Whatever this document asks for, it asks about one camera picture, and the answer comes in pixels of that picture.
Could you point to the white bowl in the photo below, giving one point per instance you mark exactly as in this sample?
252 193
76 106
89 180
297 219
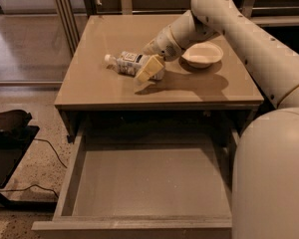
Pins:
203 55

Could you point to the blue label plastic bottle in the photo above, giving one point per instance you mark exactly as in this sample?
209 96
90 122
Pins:
126 63

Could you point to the open grey top drawer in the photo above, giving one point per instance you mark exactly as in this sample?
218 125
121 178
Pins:
169 183

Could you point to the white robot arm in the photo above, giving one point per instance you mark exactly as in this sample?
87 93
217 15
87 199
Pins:
265 183

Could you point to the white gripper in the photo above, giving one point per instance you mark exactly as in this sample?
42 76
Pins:
162 45

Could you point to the black stand at left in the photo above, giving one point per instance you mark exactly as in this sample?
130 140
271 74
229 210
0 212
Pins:
16 135

